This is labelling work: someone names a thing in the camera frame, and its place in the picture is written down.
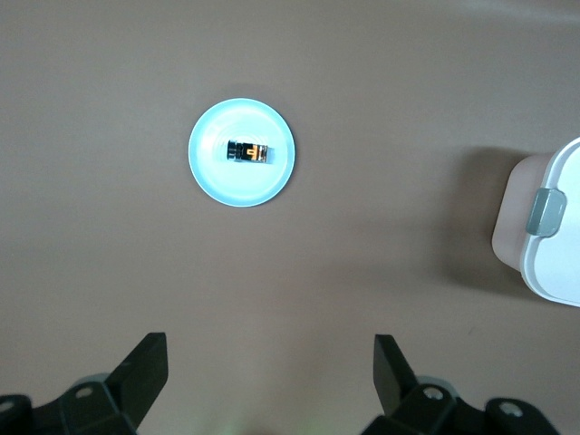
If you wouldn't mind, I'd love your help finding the white plastic lidded container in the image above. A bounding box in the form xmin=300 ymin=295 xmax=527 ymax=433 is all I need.
xmin=491 ymin=134 xmax=580 ymax=308

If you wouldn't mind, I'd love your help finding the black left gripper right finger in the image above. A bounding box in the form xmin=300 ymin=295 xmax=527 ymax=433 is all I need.
xmin=362 ymin=333 xmax=489 ymax=435

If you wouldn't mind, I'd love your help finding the light blue round plate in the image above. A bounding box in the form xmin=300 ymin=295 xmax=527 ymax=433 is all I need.
xmin=188 ymin=98 xmax=296 ymax=208

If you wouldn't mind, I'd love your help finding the small brown snack packet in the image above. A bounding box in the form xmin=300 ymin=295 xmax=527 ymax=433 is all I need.
xmin=225 ymin=140 xmax=276 ymax=165

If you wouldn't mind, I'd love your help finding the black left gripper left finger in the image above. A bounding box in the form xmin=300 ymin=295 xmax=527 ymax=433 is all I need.
xmin=31 ymin=332 xmax=169 ymax=435

